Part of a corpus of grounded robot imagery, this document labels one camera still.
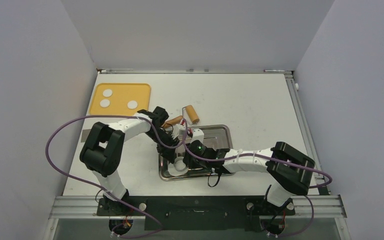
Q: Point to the white dough disc upper left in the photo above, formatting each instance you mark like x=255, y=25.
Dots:
x=107, y=93

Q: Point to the scraper with red handle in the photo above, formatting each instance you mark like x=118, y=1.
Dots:
x=84, y=135

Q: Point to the white dough disc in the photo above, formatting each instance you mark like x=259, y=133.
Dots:
x=132, y=105
x=104, y=103
x=107, y=93

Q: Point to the wooden rolling pin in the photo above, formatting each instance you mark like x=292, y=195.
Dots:
x=188, y=114

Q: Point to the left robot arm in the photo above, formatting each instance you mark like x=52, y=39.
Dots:
x=102, y=150

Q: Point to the stainless steel tray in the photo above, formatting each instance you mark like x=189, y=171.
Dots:
x=215, y=136

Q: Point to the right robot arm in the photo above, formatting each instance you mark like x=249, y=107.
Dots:
x=291, y=169

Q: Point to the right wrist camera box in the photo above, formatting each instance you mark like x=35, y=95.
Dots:
x=197, y=135

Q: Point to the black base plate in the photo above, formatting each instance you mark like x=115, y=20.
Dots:
x=206, y=212

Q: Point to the aluminium frame rail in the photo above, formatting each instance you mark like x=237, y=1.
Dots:
x=302, y=121

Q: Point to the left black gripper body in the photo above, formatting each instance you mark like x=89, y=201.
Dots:
x=162, y=149

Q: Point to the white dough piece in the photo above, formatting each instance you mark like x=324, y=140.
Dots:
x=174, y=172

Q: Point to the metal ring cutter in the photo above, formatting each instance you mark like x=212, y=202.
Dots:
x=179, y=165

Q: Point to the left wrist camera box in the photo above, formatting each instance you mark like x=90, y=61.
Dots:
x=176, y=131

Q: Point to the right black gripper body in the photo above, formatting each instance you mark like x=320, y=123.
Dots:
x=192, y=163

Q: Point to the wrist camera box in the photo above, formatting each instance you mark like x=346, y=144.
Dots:
x=197, y=135
x=176, y=131

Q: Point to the white dough disc lower left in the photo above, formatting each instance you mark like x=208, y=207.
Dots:
x=104, y=103

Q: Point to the yellow plastic tray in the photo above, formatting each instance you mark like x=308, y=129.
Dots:
x=122, y=94

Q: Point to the white dough disc right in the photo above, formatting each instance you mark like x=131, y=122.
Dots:
x=132, y=105

